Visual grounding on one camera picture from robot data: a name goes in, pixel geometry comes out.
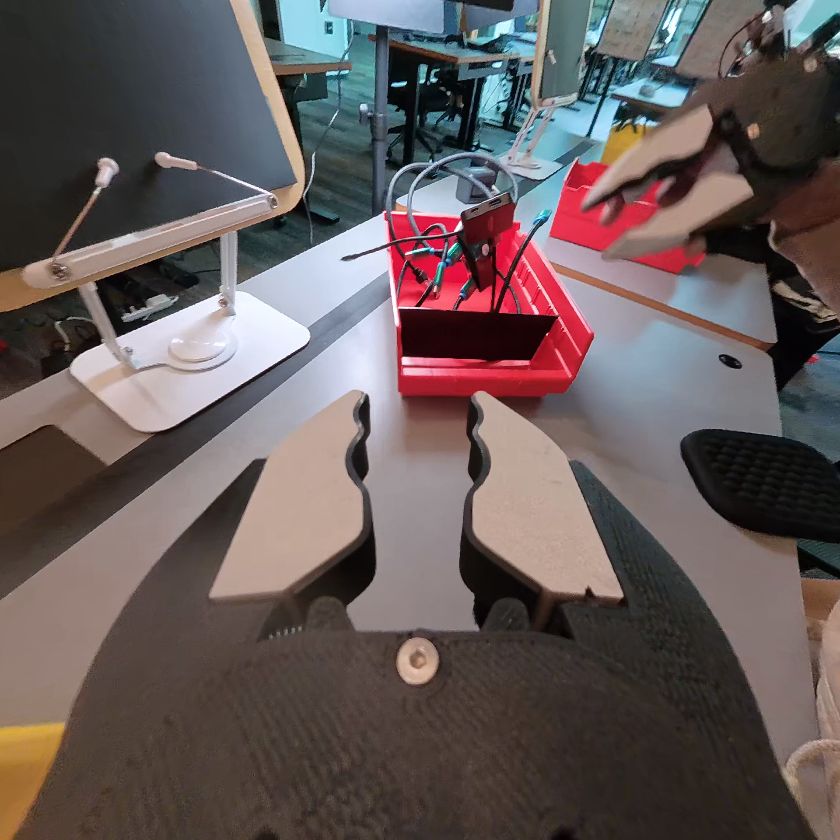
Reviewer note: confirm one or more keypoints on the whiteboard with writing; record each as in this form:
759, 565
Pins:
715, 33
627, 26

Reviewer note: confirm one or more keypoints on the person's torso in beige hoodie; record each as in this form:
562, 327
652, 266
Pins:
828, 689

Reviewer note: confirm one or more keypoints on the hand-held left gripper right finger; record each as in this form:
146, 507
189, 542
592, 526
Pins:
538, 518

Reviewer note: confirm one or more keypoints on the white power strip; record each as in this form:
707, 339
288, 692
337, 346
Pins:
151, 307

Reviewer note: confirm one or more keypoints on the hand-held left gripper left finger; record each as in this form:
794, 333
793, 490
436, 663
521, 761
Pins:
295, 512

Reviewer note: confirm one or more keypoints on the wooden framed panel with stand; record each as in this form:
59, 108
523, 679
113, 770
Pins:
558, 52

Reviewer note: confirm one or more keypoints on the person's right hand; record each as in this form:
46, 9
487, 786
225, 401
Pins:
807, 207

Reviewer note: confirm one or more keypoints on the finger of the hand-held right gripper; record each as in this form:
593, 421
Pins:
656, 148
682, 210

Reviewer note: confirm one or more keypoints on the person's right forearm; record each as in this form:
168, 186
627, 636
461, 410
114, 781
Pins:
814, 262

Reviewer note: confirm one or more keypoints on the red storage bin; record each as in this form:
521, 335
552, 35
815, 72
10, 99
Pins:
571, 216
479, 380

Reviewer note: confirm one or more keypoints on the black chair armrest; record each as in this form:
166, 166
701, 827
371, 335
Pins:
754, 479

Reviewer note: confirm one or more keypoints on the small grey device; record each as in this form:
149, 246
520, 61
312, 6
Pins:
476, 187

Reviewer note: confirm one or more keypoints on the black office chair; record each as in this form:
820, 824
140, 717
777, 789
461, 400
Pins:
420, 111

